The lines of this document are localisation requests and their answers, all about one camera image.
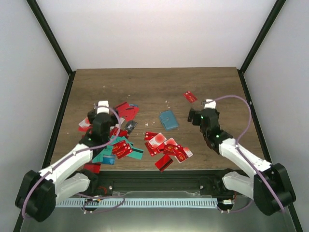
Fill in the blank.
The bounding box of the teal leather card holder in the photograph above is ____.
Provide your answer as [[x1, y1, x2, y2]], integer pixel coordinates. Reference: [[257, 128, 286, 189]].
[[159, 110, 179, 131]]

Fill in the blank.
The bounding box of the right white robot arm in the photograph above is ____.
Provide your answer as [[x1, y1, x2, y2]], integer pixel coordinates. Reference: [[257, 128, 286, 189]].
[[188, 108, 296, 216]]

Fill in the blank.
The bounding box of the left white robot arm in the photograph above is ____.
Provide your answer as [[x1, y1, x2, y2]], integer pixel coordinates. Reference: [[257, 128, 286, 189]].
[[15, 106, 120, 222]]

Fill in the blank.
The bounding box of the white red card left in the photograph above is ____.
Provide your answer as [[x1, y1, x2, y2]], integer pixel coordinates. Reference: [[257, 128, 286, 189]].
[[78, 117, 91, 132]]

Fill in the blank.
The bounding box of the red card far right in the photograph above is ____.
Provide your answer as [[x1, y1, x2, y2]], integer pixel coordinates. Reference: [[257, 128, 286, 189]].
[[183, 91, 197, 103]]

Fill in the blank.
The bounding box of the red card top pile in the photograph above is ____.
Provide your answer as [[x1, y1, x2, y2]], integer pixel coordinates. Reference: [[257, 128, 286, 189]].
[[114, 101, 130, 116]]

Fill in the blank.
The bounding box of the black card centre left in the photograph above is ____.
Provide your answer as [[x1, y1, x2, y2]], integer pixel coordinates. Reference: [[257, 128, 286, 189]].
[[124, 120, 138, 134]]

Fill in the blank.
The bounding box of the red gold card pile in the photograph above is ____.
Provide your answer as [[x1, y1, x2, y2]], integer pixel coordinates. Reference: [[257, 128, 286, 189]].
[[112, 141, 133, 159], [163, 144, 180, 156]]

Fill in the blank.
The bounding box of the teal card front left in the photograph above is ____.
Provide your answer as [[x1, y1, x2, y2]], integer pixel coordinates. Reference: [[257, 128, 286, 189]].
[[92, 145, 113, 163]]

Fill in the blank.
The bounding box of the white red card right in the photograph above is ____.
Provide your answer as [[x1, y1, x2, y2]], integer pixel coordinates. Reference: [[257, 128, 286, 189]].
[[183, 147, 193, 159]]

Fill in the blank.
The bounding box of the blue card front left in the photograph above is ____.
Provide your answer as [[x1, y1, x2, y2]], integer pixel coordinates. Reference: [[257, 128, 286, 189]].
[[101, 155, 115, 165]]

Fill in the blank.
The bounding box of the red gold card right pile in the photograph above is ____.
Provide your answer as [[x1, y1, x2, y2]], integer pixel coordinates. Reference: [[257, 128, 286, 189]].
[[163, 144, 180, 156]]

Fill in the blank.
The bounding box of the white red circle card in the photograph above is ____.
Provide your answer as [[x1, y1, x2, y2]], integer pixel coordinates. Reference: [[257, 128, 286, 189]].
[[148, 133, 166, 149]]

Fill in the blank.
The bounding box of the dark red card table edge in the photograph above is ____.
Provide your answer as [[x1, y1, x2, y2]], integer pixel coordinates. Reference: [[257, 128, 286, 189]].
[[84, 162, 101, 174]]

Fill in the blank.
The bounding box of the teal card with stripe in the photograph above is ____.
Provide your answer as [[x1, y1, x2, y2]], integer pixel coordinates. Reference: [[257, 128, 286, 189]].
[[127, 147, 144, 160]]

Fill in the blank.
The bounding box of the red VIP card centre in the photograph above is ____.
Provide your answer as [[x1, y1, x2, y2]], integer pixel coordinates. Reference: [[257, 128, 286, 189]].
[[144, 131, 158, 141]]

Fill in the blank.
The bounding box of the red striped card table edge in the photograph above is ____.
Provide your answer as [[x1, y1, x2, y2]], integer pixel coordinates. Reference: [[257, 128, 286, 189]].
[[155, 155, 173, 172]]

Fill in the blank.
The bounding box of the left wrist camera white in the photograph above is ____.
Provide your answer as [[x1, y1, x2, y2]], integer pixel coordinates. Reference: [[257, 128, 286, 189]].
[[95, 101, 110, 114]]

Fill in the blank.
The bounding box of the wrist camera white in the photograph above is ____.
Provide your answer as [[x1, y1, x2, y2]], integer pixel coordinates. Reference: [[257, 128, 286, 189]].
[[95, 101, 110, 114], [201, 99, 216, 109]]

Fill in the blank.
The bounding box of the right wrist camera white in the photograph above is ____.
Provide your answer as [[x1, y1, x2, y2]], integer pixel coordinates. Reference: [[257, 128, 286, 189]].
[[201, 99, 216, 109]]

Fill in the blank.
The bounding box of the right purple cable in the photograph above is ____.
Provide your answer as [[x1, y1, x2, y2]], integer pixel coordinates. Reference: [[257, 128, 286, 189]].
[[205, 95, 286, 214]]

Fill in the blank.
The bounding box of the light blue slotted cable duct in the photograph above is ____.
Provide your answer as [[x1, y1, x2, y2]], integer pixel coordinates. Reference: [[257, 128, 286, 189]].
[[56, 198, 218, 209]]

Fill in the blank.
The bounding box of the black frame post left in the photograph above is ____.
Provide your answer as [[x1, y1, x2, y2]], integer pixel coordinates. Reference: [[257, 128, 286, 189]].
[[26, 0, 74, 76]]

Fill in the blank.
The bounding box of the black frame post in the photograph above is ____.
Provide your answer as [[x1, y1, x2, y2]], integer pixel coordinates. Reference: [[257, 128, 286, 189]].
[[26, 0, 74, 76], [239, 0, 287, 73]]

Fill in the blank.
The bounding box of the black frame post right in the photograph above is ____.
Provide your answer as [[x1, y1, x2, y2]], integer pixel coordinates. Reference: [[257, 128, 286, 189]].
[[239, 0, 287, 73]]

